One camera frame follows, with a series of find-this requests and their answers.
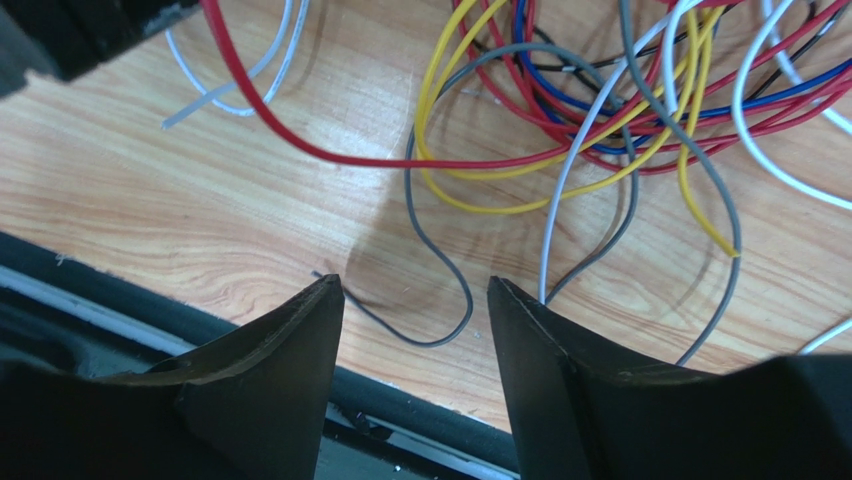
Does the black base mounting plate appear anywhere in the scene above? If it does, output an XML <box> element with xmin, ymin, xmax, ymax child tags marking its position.
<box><xmin>1</xmin><ymin>233</ymin><xmax>520</xmax><ymax>479</ymax></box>

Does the yellow wire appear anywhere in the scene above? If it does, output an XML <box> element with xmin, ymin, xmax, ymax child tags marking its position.
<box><xmin>413</xmin><ymin>0</ymin><xmax>741</xmax><ymax>260</ymax></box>

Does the blue wire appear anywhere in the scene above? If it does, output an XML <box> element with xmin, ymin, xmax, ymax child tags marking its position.
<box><xmin>512</xmin><ymin>0</ymin><xmax>852</xmax><ymax>156</ymax></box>

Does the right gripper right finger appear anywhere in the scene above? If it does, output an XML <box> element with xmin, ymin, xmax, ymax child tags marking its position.
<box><xmin>487</xmin><ymin>277</ymin><xmax>851</xmax><ymax>479</ymax></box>

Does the coloured wire bundle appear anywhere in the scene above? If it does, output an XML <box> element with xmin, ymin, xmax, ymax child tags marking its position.
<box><xmin>162</xmin><ymin>0</ymin><xmax>852</xmax><ymax>367</ymax></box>

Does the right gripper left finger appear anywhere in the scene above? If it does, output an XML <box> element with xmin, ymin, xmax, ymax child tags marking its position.
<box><xmin>1</xmin><ymin>275</ymin><xmax>344</xmax><ymax>479</ymax></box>

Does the red wire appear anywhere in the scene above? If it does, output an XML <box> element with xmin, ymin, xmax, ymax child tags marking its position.
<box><xmin>199</xmin><ymin>0</ymin><xmax>852</xmax><ymax>176</ymax></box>

